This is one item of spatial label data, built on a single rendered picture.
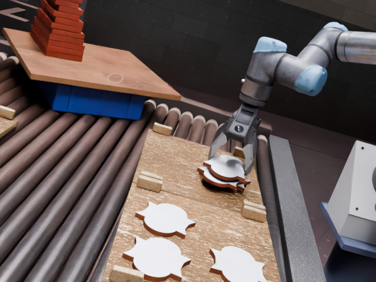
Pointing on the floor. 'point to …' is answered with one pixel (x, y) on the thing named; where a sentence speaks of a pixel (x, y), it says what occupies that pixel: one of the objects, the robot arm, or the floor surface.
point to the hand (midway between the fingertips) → (227, 166)
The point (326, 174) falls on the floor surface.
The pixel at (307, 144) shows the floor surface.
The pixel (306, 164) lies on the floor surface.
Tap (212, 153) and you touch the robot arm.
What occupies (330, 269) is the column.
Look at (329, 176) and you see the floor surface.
